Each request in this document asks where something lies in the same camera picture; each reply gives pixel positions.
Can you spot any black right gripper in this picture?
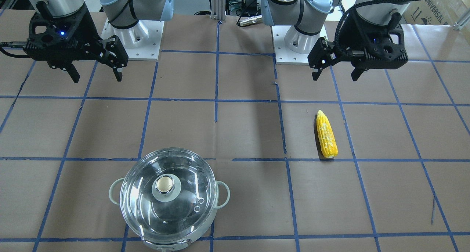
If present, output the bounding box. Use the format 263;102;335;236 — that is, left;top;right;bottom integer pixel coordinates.
23;3;128;83

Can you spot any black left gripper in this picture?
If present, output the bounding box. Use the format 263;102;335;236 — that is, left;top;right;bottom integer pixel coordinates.
308;9;409;82

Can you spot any yellow corn cob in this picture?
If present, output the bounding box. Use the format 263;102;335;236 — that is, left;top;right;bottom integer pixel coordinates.
316;110;339;158

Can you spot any glass pot lid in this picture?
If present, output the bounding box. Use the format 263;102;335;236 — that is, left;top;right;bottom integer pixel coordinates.
120;148;219;242

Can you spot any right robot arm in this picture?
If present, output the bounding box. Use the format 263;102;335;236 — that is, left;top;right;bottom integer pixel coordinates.
22;0;174;83

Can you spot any pale green steel pot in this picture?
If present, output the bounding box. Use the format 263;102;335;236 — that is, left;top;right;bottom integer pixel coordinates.
108;148;230;252

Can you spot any silver metal connector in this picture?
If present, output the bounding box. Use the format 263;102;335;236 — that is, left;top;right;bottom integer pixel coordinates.
236;15;263;27

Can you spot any black power adapter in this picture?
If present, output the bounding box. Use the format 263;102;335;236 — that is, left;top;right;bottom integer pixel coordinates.
242;0;257;10

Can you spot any cardboard box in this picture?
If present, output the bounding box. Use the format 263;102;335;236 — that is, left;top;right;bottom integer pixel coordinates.
403;0;469;25

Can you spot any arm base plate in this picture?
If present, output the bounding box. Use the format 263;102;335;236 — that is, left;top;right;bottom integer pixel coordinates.
272;25;328;65
101;20;165;61

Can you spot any aluminium frame post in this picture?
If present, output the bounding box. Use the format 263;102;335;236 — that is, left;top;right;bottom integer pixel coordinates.
210;0;228;23

